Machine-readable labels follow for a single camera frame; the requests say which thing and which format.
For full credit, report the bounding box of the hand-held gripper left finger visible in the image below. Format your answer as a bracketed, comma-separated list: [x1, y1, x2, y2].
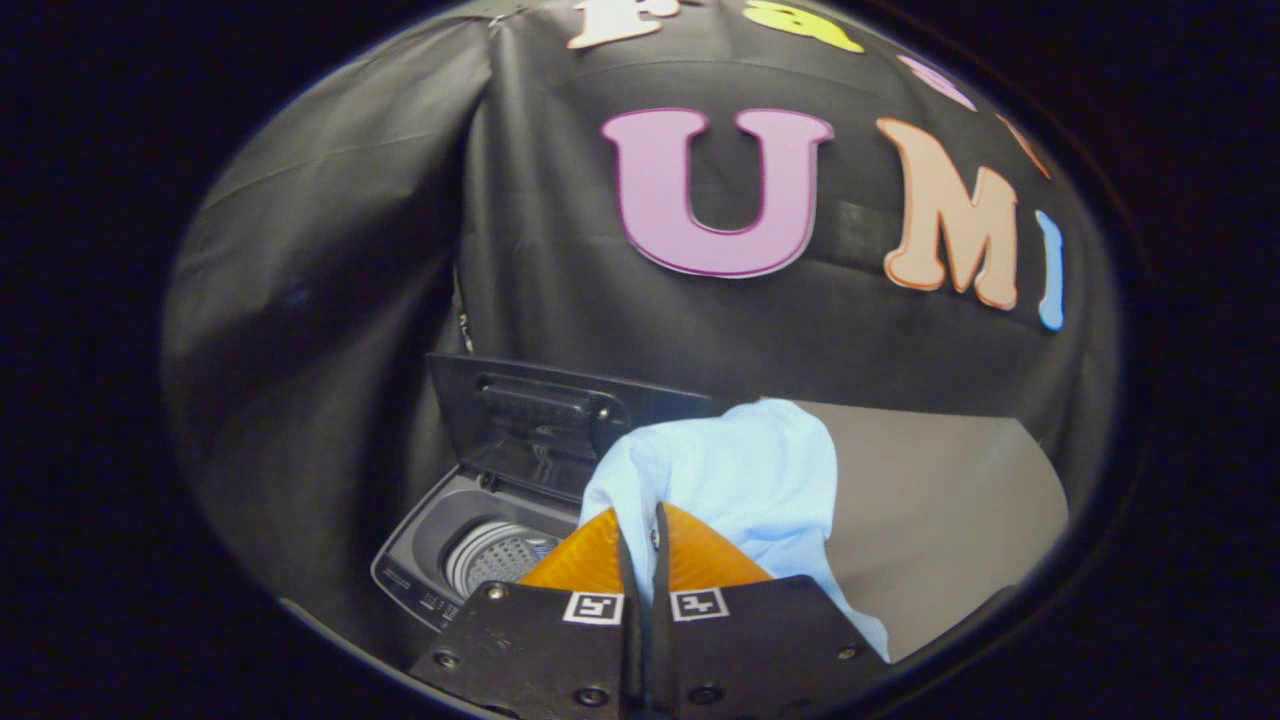
[408, 505, 643, 720]

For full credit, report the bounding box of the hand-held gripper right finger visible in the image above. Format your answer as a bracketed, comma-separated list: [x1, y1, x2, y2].
[650, 503, 889, 720]

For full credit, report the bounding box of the dark grey washing machine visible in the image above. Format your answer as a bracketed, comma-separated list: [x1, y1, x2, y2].
[370, 352, 721, 633]

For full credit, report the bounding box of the light blue shirt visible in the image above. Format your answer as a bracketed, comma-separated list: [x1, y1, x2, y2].
[578, 398, 891, 663]

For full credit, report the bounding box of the dark washing machine lid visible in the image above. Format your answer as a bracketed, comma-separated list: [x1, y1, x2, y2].
[425, 352, 721, 506]

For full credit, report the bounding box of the beige cabinet with grey top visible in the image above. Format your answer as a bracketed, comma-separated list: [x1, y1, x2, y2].
[800, 400, 1069, 663]

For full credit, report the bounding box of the black backdrop cloth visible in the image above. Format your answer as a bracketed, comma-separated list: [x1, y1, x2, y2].
[160, 0, 1121, 641]

